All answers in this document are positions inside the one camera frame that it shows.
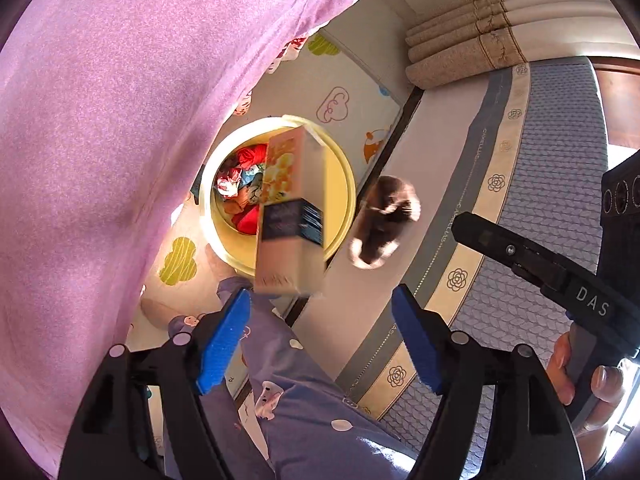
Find person's right hand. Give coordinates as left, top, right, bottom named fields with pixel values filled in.
left=545, top=332, right=631, bottom=480

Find rolled beige mats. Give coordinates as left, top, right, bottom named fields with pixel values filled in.
left=404, top=0, right=640, bottom=90

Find yellow round bin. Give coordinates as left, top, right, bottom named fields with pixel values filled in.
left=200, top=115, right=357, bottom=279

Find person's leg in purple pants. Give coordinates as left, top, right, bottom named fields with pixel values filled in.
left=165, top=242, right=422, bottom=480

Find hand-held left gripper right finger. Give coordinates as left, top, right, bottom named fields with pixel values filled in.
left=391, top=283, right=587, bottom=480

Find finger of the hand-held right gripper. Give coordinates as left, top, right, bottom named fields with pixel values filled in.
left=451, top=211, right=640, bottom=357

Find pink blanket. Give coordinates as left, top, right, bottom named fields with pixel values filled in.
left=0, top=0, right=397, bottom=480

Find tan cardboard box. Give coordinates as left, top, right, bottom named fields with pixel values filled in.
left=252, top=125, right=329, bottom=296

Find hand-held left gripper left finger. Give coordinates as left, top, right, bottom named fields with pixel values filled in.
left=57, top=286, right=252, bottom=480

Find blue grey patterned rug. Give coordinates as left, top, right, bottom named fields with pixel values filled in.
left=335, top=57, right=617, bottom=461

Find cartoon print play mat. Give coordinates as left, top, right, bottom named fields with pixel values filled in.
left=125, top=30, right=407, bottom=411

